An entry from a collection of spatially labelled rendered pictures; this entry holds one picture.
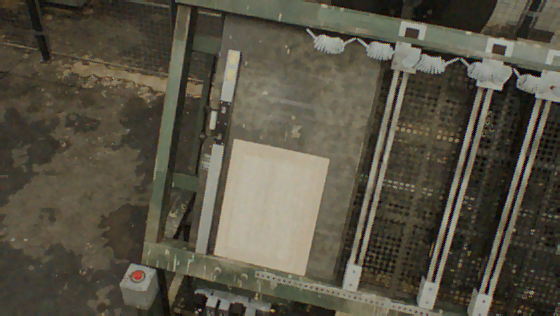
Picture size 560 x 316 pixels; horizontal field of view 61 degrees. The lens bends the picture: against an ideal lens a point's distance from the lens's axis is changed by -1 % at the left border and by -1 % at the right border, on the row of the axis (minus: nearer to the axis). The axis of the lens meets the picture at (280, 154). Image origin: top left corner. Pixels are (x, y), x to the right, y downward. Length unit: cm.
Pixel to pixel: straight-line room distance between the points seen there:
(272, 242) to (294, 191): 27
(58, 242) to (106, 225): 33
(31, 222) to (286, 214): 214
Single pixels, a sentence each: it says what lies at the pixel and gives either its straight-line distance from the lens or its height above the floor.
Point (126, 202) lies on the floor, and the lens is 376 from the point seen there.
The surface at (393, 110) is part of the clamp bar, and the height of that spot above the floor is 161.
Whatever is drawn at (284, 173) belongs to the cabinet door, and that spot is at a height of 128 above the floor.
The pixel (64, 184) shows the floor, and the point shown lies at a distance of 399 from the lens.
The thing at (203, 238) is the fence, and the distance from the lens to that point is 229.
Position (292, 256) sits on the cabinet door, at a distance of 227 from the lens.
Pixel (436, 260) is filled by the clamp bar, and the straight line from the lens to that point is 224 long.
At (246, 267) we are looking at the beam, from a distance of 229.
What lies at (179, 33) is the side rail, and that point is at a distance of 218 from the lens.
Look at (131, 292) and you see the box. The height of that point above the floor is 89.
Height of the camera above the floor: 282
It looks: 44 degrees down
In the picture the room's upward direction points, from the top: 7 degrees clockwise
